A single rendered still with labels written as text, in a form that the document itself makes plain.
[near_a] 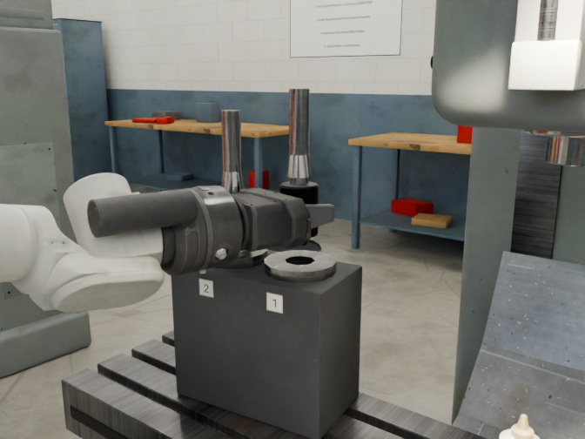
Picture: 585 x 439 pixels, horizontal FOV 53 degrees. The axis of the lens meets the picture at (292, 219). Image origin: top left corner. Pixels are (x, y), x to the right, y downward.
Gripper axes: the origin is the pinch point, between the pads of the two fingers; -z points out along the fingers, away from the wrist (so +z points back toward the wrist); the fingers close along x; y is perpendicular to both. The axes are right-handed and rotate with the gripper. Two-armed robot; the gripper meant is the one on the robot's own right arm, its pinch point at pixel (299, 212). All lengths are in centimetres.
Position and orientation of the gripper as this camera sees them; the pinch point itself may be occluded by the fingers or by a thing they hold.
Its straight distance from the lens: 71.1
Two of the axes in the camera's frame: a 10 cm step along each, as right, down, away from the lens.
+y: -0.1, 9.7, 2.3
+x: -6.2, -1.9, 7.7
